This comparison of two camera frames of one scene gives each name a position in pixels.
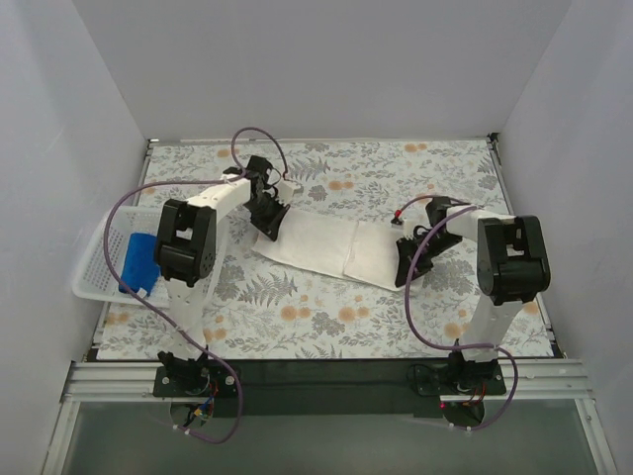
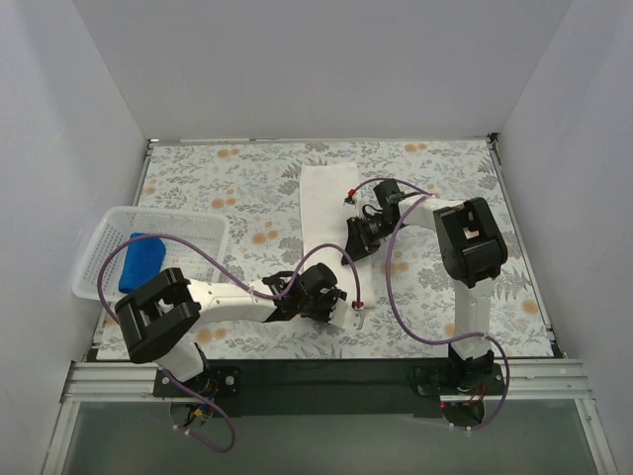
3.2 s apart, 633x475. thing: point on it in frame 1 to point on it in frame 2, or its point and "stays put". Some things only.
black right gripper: [417, 252] to [360, 237]
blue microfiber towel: [140, 268] stays put
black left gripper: [267, 210] to [323, 304]
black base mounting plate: [327, 388] stays put
